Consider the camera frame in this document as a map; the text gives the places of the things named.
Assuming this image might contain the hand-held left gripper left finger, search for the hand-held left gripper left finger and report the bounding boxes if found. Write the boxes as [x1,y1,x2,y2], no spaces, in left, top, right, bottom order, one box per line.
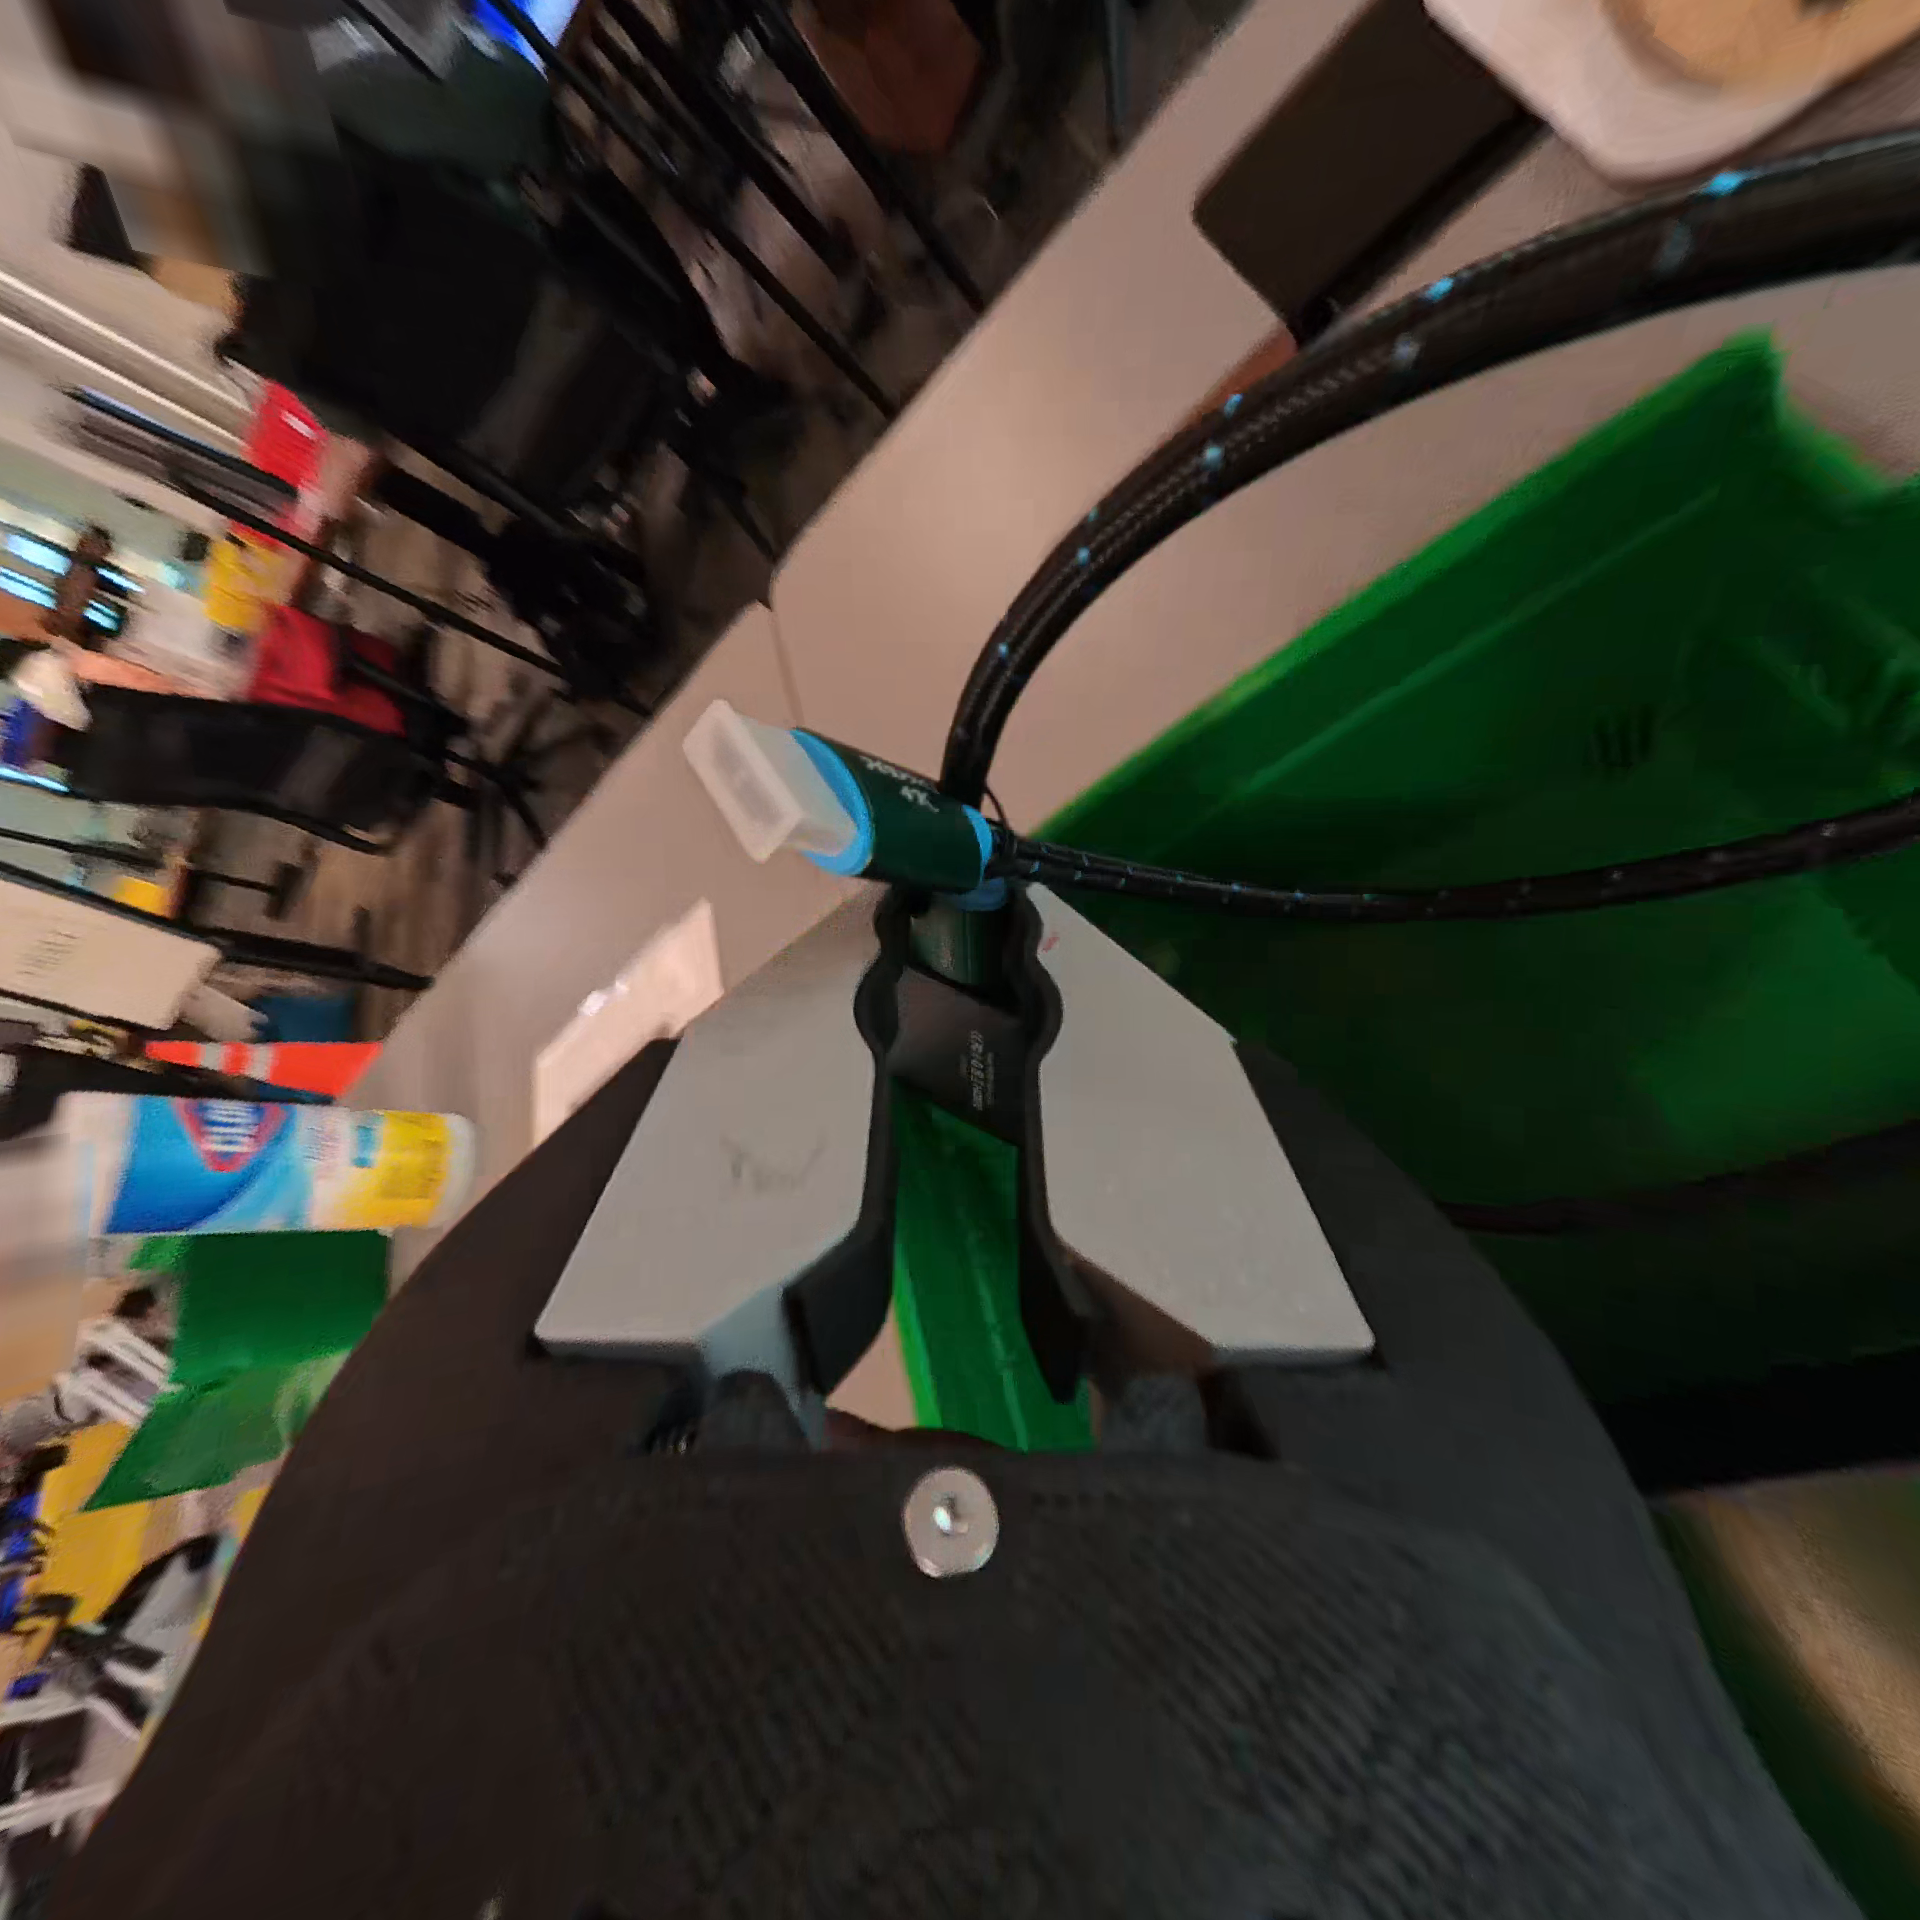
[532,900,903,1403]

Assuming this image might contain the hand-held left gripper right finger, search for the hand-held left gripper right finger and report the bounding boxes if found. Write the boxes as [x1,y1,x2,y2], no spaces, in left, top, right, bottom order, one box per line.
[1020,908,1378,1403]

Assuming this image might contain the green plastic bin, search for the green plastic bin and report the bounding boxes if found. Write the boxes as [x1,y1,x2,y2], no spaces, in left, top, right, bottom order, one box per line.
[891,336,1920,1503]

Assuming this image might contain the black braided cable green plugs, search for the black braided cable green plugs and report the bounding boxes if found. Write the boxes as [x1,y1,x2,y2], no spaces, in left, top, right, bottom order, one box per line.
[680,128,1920,1000]

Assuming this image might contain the white disinfectant wipes canister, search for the white disinfectant wipes canister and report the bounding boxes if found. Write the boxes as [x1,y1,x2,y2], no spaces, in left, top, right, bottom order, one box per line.
[67,1093,480,1242]

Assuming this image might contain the small green bin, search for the small green bin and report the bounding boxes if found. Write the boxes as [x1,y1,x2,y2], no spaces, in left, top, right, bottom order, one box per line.
[88,1231,395,1509]

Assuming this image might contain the red bag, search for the red bag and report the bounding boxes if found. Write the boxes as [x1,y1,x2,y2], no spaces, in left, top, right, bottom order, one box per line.
[247,599,408,740]

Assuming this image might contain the dark blurred equipment stands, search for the dark blurred equipment stands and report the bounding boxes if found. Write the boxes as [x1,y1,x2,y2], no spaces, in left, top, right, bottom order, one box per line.
[224,0,1248,903]

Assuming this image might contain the white sign stand base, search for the white sign stand base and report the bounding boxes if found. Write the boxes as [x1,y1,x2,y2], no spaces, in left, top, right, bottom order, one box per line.
[1421,0,1920,185]

